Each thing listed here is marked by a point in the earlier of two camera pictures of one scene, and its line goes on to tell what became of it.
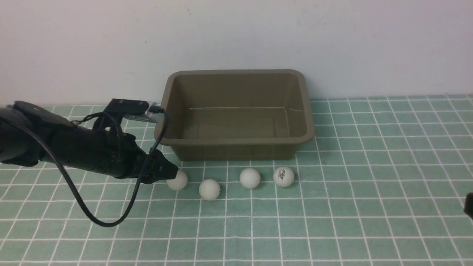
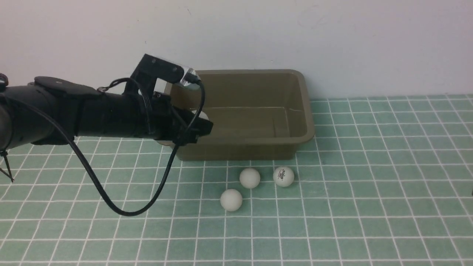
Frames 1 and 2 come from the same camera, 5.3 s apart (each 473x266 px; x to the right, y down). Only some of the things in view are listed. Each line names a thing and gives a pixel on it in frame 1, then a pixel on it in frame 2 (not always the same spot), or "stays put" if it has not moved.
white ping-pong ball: x=179 y=182 -> x=201 y=115
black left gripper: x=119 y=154 -> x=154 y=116
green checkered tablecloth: x=385 y=180 stays put
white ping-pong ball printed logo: x=283 y=176 stays put
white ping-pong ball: x=250 y=178 stays put
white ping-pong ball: x=209 y=189 -> x=231 y=200
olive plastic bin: x=235 y=115 stays put
